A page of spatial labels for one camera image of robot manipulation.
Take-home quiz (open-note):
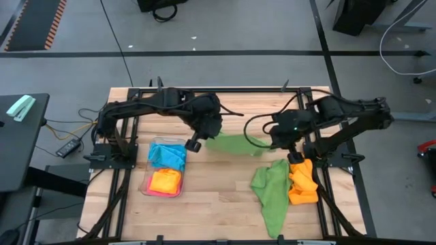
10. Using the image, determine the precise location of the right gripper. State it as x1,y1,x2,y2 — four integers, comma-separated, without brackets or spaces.
270,110,314,150

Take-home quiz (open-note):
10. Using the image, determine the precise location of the green microfiber towel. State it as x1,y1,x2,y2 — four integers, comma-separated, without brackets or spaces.
250,159,293,239
205,131,277,158

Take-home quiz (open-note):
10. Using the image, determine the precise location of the clear plastic bin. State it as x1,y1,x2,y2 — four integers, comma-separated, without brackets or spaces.
140,137,187,199

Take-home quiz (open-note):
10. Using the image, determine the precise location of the blue microfiber towel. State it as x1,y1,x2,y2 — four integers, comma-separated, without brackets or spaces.
149,142,173,154
148,144,187,172

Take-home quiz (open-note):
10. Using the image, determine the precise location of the orange microfiber towel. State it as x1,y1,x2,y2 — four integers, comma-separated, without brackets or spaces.
288,158,320,206
149,168,183,195

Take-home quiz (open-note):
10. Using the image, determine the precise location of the pink microfiber towel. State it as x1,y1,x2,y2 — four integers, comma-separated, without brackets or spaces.
146,175,185,198

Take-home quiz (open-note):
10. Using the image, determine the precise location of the grey desk foot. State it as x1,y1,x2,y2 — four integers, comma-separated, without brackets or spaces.
391,111,436,123

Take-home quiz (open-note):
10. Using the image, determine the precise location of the black box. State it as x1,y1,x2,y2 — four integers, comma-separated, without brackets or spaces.
137,0,189,14

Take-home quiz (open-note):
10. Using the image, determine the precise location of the black cabinet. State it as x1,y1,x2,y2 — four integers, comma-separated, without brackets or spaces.
332,0,398,37

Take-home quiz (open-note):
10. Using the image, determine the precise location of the red cart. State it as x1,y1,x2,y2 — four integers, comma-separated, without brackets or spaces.
417,139,436,199

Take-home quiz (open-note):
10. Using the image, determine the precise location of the black power adapter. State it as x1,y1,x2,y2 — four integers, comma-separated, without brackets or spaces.
55,138,82,159

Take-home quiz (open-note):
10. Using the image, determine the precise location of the black table crossbeam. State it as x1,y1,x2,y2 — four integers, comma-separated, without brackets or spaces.
25,165,89,198

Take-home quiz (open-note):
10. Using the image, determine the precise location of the mint green stapler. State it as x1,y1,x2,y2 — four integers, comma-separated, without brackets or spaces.
5,95,37,123

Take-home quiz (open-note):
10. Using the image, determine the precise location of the black side table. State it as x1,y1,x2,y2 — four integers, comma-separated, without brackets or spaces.
0,93,50,193

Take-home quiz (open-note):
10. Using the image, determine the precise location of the black orange-edged floor mat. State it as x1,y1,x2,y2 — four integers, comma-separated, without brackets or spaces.
3,0,68,52

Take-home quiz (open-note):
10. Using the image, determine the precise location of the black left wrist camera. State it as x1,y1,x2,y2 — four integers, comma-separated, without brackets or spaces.
185,138,202,153

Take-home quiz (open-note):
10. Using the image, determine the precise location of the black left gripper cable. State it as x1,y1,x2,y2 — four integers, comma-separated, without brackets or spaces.
219,103,245,117

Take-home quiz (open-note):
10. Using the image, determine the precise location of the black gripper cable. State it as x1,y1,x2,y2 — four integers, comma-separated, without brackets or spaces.
219,103,245,117
243,88,330,150

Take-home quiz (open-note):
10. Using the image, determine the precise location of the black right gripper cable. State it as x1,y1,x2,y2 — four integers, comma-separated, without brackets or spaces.
243,88,330,150

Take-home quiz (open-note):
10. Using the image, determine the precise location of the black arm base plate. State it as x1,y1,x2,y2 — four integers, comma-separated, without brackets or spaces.
89,142,139,170
302,141,366,168

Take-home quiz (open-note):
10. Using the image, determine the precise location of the black coiled cable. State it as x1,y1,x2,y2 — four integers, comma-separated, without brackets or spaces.
151,3,178,23

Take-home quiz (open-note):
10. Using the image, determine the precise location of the yellow cable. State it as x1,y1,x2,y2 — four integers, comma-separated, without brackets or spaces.
44,118,99,141

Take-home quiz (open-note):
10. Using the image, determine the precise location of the thin black floor cable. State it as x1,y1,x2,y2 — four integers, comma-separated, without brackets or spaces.
99,0,134,88

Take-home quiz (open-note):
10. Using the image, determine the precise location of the white floor cable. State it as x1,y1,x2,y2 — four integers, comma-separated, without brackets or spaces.
379,0,436,76

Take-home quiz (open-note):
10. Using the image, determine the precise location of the grey desk frame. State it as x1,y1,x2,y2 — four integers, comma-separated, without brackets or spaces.
371,0,433,32

